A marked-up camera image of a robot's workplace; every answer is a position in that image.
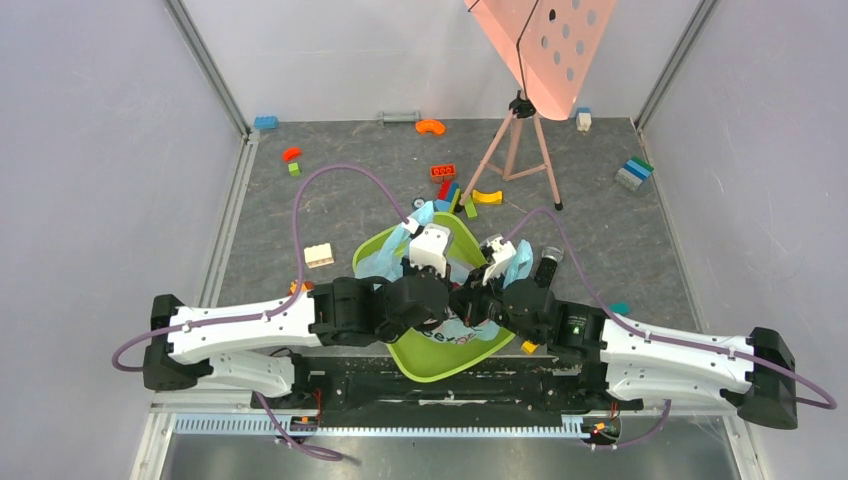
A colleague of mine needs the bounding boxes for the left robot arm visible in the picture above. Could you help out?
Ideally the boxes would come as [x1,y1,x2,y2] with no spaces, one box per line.
[142,259,452,408]

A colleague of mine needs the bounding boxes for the grey blue green brick stack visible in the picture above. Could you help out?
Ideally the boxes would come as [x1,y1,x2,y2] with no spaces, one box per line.
[614,157,654,192]

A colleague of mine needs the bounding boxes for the red semicircle toy block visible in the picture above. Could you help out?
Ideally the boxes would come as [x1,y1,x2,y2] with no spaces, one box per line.
[282,147,302,163]

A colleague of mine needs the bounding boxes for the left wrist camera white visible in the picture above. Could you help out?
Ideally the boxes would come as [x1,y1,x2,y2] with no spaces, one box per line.
[406,223,452,278]

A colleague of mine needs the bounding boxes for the orange toy brick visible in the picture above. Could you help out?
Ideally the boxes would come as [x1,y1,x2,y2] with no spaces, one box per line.
[429,163,457,184]

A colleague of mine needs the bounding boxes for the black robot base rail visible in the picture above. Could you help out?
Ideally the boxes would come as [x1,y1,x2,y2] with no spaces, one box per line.
[266,354,644,428]

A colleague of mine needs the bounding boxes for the pink tripod stand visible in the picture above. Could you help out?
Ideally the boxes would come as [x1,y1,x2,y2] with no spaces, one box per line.
[460,89,564,212]

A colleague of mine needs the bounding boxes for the yellow arch toy block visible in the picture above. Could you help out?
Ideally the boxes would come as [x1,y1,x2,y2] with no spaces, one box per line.
[471,190,504,205]

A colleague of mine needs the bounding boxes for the white blue small brick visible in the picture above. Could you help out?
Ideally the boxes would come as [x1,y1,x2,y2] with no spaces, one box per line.
[575,107,592,132]

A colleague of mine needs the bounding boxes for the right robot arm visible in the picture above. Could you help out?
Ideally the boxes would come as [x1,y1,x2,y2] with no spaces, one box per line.
[449,273,798,430]

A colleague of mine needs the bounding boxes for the yellow red toy car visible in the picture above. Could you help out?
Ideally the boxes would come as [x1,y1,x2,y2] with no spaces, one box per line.
[288,281,315,296]

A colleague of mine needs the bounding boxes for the white toy brick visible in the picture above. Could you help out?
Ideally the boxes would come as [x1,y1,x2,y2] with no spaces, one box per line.
[303,242,335,269]

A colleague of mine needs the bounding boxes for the grey metal handle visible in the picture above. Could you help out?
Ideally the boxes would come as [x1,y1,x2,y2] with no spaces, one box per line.
[377,110,422,126]

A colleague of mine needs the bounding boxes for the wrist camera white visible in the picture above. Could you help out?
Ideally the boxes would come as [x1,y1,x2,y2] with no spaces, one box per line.
[406,223,452,278]
[481,235,516,285]

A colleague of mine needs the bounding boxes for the pink perforated board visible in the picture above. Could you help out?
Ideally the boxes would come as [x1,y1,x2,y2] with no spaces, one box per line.
[465,0,617,121]

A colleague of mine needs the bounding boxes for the green flat toy block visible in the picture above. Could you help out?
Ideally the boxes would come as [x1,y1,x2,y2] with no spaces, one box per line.
[464,197,478,219]

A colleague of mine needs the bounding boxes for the orange arch toy block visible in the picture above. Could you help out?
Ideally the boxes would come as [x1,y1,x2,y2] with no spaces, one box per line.
[415,119,447,136]

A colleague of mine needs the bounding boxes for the red blue toy brick stack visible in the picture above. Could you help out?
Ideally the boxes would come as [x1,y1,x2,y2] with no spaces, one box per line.
[434,181,461,214]

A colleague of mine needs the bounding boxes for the light blue printed plastic bag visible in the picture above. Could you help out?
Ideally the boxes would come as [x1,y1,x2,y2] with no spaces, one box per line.
[354,227,534,345]

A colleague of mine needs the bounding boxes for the teal toy cube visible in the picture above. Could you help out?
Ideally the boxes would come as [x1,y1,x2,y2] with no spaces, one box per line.
[609,302,630,316]

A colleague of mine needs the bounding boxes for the lime green plastic tray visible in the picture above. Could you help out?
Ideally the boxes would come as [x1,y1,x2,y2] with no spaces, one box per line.
[353,213,514,383]

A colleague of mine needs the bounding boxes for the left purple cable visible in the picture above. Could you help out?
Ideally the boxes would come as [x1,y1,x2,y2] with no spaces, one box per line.
[111,163,412,463]

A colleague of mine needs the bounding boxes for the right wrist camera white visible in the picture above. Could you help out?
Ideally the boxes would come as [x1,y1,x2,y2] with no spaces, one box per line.
[481,235,516,285]

